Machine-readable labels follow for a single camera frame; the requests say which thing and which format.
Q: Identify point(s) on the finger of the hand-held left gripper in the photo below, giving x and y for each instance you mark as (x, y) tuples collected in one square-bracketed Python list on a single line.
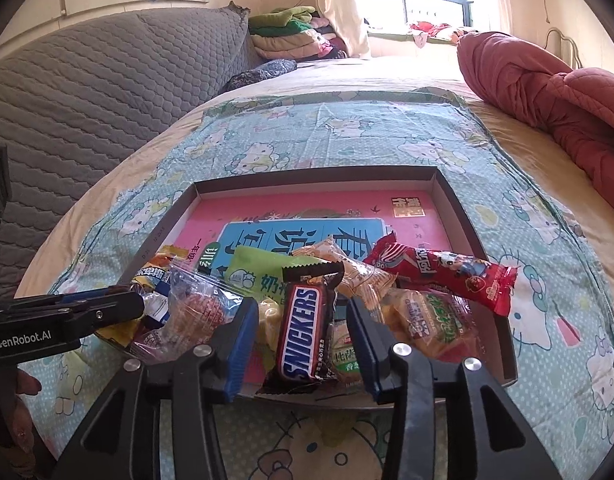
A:
[(62, 301), (112, 312)]

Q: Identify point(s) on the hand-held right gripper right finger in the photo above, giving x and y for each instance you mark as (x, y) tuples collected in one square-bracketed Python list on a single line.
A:
[(367, 355)]

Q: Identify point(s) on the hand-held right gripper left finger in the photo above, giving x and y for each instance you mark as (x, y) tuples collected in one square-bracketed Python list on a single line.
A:
[(239, 355)]

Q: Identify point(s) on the round cake packet green label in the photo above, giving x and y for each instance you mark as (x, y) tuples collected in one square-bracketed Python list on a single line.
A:
[(344, 357)]

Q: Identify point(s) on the yellow cake packet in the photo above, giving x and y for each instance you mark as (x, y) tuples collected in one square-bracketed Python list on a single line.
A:
[(269, 320)]

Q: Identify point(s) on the clear cracker packet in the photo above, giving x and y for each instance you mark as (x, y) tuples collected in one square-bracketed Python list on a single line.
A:
[(197, 310)]

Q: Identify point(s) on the brown chocolate bar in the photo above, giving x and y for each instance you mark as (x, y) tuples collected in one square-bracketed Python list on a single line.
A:
[(302, 330)]

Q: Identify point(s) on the fried snack clear packet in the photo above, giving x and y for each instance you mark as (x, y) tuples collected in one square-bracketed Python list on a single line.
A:
[(427, 320)]

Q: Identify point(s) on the yellow chips packet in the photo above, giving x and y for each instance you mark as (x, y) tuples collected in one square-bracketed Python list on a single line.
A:
[(162, 256)]

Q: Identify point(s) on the orange snack packet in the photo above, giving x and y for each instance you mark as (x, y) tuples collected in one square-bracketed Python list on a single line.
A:
[(359, 275)]

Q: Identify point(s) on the green candy packet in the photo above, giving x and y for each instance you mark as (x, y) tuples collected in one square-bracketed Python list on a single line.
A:
[(257, 275)]

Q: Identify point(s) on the red sausage packet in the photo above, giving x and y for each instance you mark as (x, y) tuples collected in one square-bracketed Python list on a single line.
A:
[(437, 265)]

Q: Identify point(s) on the dark cardboard box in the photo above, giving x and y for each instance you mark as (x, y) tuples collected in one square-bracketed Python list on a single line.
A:
[(467, 230)]

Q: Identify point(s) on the person's left hand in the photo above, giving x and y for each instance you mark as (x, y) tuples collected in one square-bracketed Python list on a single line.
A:
[(27, 385)]

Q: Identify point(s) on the grey quilted headboard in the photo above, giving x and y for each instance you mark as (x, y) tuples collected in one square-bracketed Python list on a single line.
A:
[(112, 110)]

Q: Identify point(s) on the cat printed blanket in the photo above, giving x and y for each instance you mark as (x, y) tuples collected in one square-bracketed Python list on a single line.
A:
[(387, 130)]

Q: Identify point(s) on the dark patterned pillow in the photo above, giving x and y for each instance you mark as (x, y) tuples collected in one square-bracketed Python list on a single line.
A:
[(262, 74)]

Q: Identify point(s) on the bed with beige sheet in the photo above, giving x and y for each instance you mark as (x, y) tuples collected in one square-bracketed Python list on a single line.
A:
[(537, 125)]

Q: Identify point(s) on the pink quilt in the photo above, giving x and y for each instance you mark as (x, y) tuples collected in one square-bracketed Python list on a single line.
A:
[(537, 85)]

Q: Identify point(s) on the stack of folded clothes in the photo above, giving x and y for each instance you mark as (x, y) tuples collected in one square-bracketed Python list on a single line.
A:
[(287, 35)]

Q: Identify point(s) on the pink clothes on windowsill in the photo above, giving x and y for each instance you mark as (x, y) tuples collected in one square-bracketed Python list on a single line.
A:
[(437, 34)]

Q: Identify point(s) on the cream curtain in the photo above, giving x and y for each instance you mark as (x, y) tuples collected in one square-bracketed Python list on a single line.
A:
[(337, 5)]

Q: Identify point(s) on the metal frame chair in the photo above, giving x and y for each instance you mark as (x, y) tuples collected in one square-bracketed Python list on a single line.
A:
[(564, 45)]

